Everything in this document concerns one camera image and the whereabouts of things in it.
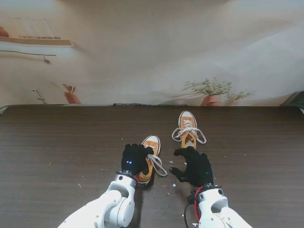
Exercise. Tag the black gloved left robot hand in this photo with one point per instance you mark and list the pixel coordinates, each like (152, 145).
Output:
(133, 161)

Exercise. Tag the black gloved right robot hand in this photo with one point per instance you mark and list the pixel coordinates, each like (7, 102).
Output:
(197, 168)

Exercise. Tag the white shoelace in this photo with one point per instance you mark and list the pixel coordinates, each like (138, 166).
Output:
(187, 129)

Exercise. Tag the green plant in terracotta pot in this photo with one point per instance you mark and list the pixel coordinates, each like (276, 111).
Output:
(211, 99)

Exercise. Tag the terracotta pot with wooden utensils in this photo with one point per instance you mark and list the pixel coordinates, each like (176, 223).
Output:
(72, 98)

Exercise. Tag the metal tap fixture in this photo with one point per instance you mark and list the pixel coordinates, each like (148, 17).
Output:
(41, 98)

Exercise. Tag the metal wall rail with hook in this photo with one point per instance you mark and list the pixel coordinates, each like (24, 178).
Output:
(23, 52)

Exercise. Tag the wooden wall shelf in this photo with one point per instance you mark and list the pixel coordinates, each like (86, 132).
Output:
(35, 41)

